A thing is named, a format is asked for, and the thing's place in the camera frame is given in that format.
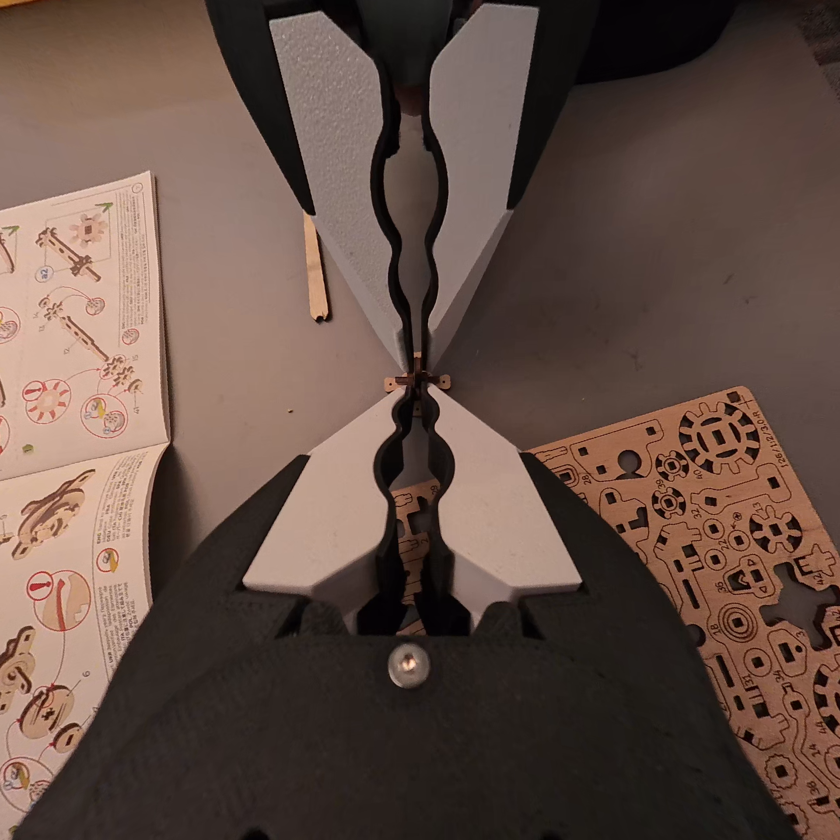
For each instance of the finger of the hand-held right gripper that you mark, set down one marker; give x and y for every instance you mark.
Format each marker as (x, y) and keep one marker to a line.
(328, 131)
(479, 131)

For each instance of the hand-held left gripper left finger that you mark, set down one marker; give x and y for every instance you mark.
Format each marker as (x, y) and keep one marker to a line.
(315, 525)

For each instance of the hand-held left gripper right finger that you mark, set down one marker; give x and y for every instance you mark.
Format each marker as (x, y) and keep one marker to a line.
(505, 525)

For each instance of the small wooden cross-shaped part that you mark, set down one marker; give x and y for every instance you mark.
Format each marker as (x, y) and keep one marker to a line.
(441, 380)

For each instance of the laser-cut wooden parts sheet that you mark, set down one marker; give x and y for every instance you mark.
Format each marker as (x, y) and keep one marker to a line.
(728, 497)

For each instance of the flat wooden stick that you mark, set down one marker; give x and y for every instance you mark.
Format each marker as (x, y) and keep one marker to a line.
(317, 275)

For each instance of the black rounded object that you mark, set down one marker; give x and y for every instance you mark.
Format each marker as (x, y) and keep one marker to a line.
(689, 33)

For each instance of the illustrated instruction booklet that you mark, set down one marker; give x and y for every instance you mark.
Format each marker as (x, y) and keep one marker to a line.
(79, 295)

